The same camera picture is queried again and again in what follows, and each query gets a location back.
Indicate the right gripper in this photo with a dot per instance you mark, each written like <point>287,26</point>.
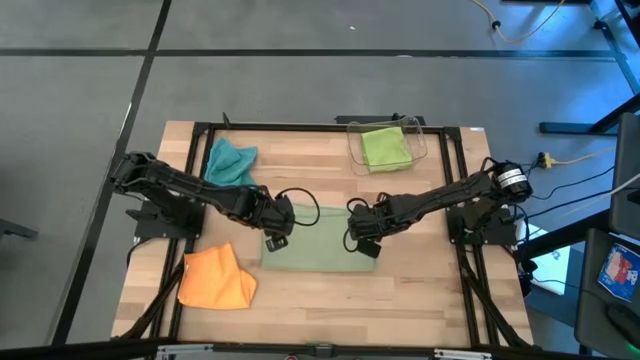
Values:
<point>370,222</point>

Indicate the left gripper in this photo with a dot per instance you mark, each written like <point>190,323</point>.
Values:
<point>272,215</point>

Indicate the pale green microfiber towel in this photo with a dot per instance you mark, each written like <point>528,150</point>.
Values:
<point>320,250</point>

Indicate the orange microfiber towel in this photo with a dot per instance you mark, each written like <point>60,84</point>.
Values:
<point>215,280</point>

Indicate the teal microfiber towel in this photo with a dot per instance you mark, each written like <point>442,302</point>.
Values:
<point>227,162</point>

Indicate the clear plastic bin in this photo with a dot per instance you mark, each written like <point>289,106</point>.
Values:
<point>354,150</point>

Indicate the lime green microfiber towel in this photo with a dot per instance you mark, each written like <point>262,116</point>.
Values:
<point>387,150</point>

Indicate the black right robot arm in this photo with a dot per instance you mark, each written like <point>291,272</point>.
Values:
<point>450,192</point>

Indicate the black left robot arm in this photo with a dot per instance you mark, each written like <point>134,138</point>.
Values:
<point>190,187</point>

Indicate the black flat base bar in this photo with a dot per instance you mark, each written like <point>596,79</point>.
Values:
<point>342,120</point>

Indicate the dark grey desk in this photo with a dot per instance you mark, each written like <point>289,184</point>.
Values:
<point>590,310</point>

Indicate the black crossbeam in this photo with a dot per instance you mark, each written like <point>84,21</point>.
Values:
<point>75,352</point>

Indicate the blue printed booklet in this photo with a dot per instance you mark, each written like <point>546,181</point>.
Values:
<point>620,272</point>

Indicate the dark grey chair leg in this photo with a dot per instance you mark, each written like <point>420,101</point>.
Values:
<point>15,230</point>

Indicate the black computer mouse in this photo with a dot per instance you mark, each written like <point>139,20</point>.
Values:
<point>622,320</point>

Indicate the dark grey cabinet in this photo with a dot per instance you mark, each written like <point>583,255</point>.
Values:
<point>625,150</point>

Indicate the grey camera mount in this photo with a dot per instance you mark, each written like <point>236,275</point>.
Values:
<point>324,350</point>

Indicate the black aluminium table frame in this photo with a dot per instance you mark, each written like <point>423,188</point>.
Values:
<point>300,128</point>

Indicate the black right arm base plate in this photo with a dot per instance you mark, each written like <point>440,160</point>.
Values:
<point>500,235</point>

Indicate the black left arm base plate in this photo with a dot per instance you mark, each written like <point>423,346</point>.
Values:
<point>145,227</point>

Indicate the silver metal bracket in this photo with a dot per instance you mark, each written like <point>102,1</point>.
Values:
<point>185,350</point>
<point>462,355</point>

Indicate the black desk leg frame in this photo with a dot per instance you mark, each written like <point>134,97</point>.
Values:
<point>565,128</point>

